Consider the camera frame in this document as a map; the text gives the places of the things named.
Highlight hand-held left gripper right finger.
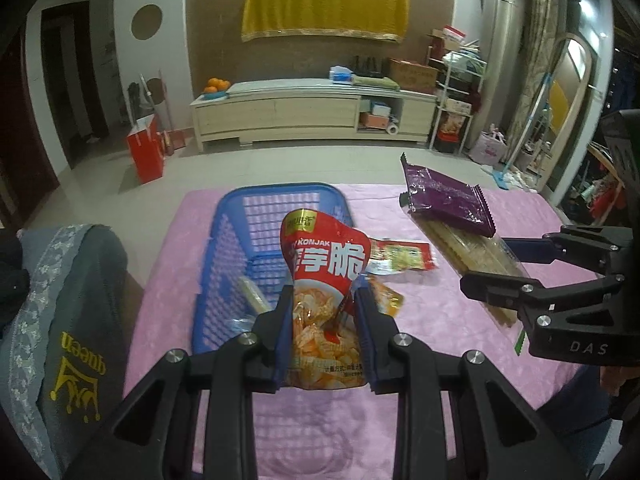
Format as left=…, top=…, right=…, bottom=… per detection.
left=352, top=282, right=608, bottom=480

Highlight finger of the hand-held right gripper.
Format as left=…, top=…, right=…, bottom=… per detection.
left=500, top=224, right=640, bottom=273
left=460, top=269, right=626, bottom=322

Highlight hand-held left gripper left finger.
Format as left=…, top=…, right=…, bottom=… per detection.
left=65, top=284, right=296, bottom=480

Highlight clear wafer biscuit pack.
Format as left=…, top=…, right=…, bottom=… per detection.
left=415, top=215, right=531, bottom=328

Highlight red orange konjac snack packet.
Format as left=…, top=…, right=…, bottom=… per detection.
left=279, top=208, right=372, bottom=390

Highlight purple snack packet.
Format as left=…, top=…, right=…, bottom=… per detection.
left=400, top=152, right=497, bottom=238

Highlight blue plastic basket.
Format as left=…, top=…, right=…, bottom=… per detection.
left=191, top=182, right=356, bottom=356

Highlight pale yellow snack packet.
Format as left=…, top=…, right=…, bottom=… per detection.
left=237, top=277, right=273, bottom=313

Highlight wooden clothes rack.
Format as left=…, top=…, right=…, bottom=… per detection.
left=565, top=140, right=631, bottom=221

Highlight pink tablecloth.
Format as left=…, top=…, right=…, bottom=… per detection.
left=122, top=182, right=601, bottom=480

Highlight red white snack pack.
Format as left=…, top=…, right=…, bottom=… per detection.
left=367, top=240, right=438, bottom=276

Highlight pink gift bag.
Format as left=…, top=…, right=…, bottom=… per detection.
left=472, top=127, right=508, bottom=165

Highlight arched floor mirror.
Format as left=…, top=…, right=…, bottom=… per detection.
left=520, top=34, right=598, bottom=191

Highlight red snack bag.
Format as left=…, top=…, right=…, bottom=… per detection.
left=435, top=112, right=473, bottom=153

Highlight white metal rack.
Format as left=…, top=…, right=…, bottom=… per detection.
left=431, top=51, right=488, bottom=153

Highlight standing air conditioner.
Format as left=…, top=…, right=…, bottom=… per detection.
left=470, top=0, right=531, bottom=151

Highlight grey crown print seat cover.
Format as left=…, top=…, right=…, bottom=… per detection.
left=0, top=225, right=146, bottom=480

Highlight boxes in cabinet shelf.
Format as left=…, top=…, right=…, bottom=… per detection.
left=360, top=101, right=393, bottom=128

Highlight patterned curtain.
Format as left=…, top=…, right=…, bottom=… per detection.
left=505, top=0, right=563, bottom=161

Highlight cardboard box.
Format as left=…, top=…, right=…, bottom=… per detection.
left=389, top=58, right=438, bottom=93

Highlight beige tv cabinet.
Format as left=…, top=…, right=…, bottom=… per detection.
left=190, top=78, right=438, bottom=152

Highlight red paper bag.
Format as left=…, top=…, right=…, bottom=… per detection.
left=126, top=115, right=166, bottom=185

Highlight red white box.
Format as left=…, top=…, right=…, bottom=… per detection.
left=442, top=25, right=468, bottom=53

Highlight green folded cloth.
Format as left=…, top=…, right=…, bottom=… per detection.
left=352, top=76, right=401, bottom=90

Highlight broom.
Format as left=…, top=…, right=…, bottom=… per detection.
left=140, top=70, right=188, bottom=155

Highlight black router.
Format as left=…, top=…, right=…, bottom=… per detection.
left=352, top=56, right=383, bottom=78

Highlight black cloth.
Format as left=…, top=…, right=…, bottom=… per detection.
left=0, top=230, right=36, bottom=338

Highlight dark wooden door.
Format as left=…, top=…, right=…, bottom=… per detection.
left=0, top=60, right=61, bottom=231
left=40, top=0, right=108, bottom=168

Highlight yellow cloth cover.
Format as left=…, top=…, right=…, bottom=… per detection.
left=241, top=0, right=412, bottom=43

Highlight blue handled mop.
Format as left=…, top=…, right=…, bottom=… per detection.
left=492, top=75, right=553, bottom=188

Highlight round brown wall decoration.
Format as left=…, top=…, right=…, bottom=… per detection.
left=131, top=4, right=165, bottom=41

